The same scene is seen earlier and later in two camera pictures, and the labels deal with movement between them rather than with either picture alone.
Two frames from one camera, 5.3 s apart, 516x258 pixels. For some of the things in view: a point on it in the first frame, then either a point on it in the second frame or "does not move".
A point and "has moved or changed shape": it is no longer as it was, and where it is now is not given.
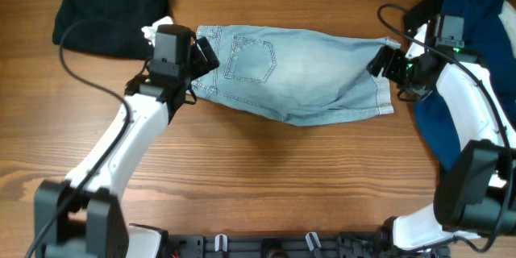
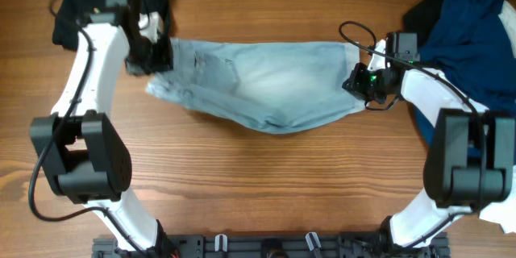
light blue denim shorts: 297,77 has moved or changed shape
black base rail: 189,245 does not move
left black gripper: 201,65 -> 167,63
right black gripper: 393,70 -> 356,83
